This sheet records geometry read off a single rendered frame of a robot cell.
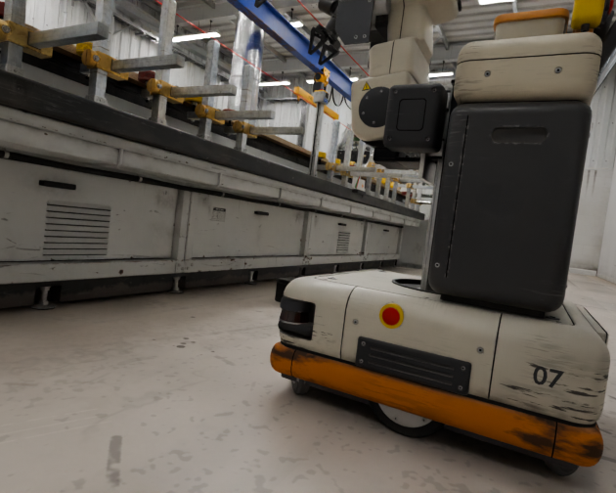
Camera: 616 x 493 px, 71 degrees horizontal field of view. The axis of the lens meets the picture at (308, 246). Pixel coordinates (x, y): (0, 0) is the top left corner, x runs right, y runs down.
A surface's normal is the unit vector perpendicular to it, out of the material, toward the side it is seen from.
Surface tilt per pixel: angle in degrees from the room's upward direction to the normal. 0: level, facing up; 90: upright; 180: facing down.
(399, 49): 90
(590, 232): 90
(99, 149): 90
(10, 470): 0
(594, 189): 90
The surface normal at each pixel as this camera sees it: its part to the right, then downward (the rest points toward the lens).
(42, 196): 0.88, 0.14
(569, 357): -0.45, -0.11
